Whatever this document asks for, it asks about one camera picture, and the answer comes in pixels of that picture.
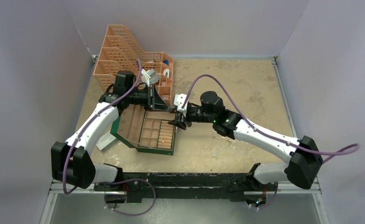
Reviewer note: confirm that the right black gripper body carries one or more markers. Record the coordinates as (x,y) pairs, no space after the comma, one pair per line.
(194,114)

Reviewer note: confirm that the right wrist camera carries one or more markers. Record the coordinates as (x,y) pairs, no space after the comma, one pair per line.
(180,102)

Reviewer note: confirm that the white paper card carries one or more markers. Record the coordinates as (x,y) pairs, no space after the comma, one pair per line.
(105,141)

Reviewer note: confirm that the peach mesh file organizer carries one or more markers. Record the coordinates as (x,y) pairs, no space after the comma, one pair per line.
(120,51)

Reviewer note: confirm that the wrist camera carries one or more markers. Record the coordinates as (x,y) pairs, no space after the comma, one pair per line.
(180,102)
(149,77)

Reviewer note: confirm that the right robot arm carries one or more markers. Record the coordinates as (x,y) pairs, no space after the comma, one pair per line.
(300,161)

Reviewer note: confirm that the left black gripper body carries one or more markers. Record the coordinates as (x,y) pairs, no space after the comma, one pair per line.
(142,98)

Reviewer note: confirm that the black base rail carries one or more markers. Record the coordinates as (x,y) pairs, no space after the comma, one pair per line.
(235,187)

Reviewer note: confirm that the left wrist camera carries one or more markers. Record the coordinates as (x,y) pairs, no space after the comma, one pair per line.
(149,77)

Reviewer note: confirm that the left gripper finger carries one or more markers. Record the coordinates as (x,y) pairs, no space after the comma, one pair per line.
(161,108)
(157,98)

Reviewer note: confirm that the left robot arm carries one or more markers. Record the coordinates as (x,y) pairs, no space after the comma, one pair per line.
(70,160)

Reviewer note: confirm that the green jewelry box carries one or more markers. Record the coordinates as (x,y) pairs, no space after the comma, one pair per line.
(144,130)

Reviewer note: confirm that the silver stapler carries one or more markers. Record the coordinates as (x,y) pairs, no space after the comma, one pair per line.
(166,73)

